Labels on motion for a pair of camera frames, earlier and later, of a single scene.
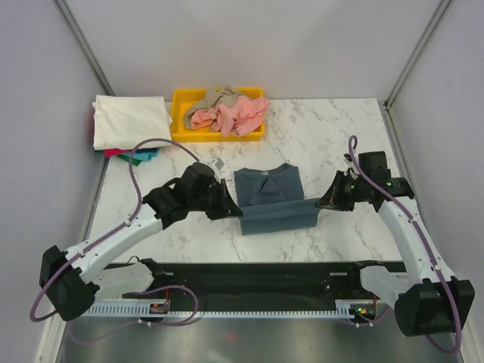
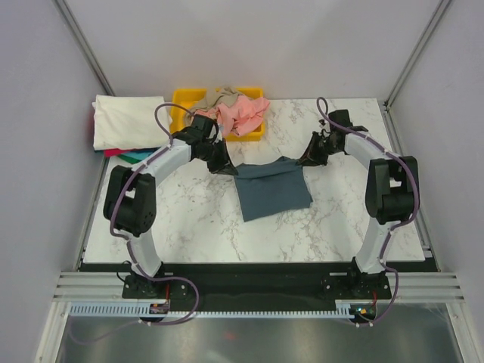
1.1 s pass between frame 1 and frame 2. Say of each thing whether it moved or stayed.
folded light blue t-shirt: stayed
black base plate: stayed
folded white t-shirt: stayed
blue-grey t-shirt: moved
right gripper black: moved
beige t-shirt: stayed
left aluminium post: stayed
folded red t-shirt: stayed
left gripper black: moved
